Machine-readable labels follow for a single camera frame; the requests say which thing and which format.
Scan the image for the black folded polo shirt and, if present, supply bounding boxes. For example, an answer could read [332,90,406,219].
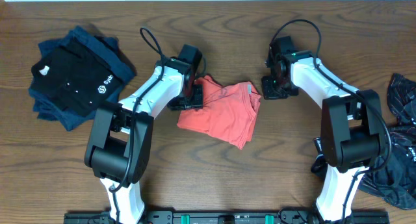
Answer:
[31,39,123,117]

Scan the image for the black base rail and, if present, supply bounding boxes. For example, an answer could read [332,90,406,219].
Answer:
[63,209,390,224]

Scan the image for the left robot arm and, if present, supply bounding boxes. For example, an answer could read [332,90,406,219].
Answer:
[84,44,203,223]

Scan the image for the navy folded shirt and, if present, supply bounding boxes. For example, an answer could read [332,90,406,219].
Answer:
[28,26,135,131]

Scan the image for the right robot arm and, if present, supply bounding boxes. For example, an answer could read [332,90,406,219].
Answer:
[261,36,388,223]

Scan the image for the red soccer t-shirt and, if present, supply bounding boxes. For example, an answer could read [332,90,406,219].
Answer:
[177,75,261,150]

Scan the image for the black patterned jersey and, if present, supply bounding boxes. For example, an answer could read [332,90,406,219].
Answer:
[358,73,415,210]

